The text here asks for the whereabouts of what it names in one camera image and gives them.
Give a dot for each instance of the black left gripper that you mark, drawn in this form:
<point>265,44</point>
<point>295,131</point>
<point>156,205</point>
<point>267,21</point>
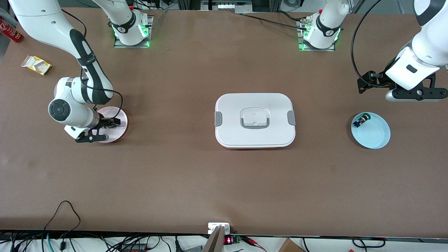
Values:
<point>379,81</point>

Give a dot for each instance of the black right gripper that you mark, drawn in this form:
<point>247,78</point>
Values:
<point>104,123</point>

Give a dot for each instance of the orange push button switch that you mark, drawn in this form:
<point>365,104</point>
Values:
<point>112,123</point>

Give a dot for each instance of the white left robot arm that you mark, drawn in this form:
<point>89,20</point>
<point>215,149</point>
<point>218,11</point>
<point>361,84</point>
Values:
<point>428,42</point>

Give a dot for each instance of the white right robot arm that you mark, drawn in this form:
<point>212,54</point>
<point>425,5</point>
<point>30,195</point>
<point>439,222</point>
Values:
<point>38,21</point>

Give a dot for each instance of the white lunch box grey clips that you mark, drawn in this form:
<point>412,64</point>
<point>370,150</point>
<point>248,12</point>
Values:
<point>269,133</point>

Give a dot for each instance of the brown cardboard box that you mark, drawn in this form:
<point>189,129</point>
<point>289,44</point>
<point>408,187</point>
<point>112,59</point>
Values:
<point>288,246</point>

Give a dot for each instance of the pink round plate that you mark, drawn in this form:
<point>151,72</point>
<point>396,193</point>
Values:
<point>117,134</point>

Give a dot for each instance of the light blue round plate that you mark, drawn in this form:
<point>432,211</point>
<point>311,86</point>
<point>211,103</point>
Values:
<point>374,134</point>

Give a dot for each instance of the yellow snack packet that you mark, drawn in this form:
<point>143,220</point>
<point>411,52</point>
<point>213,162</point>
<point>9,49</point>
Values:
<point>36,65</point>

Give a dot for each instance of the red drink can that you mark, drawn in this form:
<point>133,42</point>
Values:
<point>12,34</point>

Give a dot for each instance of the small white device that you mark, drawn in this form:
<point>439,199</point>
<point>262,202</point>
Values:
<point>213,227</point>

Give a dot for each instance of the cardboard strip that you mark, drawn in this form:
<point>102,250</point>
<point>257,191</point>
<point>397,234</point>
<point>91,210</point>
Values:
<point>215,243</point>

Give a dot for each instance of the red digit display module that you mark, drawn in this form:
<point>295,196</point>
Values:
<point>228,240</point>

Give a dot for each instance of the red black clip leads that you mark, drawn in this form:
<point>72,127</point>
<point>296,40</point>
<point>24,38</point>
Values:
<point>253,241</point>

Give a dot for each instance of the green push button switch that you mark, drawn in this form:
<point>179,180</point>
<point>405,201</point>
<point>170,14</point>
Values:
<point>360,121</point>

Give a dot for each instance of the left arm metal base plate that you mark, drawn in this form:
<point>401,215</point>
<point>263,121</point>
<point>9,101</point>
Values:
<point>316,49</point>

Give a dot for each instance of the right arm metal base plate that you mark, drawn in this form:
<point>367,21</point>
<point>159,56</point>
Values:
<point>120,45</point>

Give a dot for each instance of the aluminium frame with white connector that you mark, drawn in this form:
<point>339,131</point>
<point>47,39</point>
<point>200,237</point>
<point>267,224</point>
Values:
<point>225,6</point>

